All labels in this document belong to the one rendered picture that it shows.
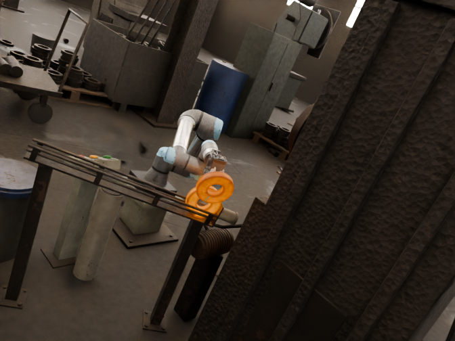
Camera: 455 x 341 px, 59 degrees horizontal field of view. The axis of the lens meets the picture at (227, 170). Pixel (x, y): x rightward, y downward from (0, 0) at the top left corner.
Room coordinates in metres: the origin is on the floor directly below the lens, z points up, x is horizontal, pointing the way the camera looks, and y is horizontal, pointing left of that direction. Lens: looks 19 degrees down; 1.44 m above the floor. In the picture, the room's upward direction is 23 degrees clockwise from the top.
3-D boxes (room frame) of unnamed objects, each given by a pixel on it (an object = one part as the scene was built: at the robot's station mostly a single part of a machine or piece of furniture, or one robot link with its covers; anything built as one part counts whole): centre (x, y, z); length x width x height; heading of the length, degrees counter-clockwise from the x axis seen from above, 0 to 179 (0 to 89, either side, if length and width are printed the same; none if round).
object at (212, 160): (1.66, 0.06, 0.87); 0.12 x 0.08 x 0.09; 18
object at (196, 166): (1.81, 0.14, 0.77); 0.11 x 0.08 x 0.11; 102
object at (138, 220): (2.35, 0.40, 0.13); 0.40 x 0.40 x 0.26; 52
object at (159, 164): (2.36, 0.38, 0.53); 0.13 x 0.12 x 0.14; 102
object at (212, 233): (1.72, -0.07, 0.27); 0.22 x 0.13 x 0.53; 144
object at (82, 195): (1.79, 0.62, 0.31); 0.24 x 0.16 x 0.62; 144
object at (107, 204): (1.73, 0.47, 0.26); 0.12 x 0.12 x 0.52
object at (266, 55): (5.86, 0.11, 0.75); 0.70 x 0.48 x 1.50; 144
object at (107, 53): (5.15, 1.50, 0.43); 1.23 x 0.93 x 0.87; 142
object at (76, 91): (4.44, 2.15, 0.22); 1.20 x 0.81 x 0.44; 139
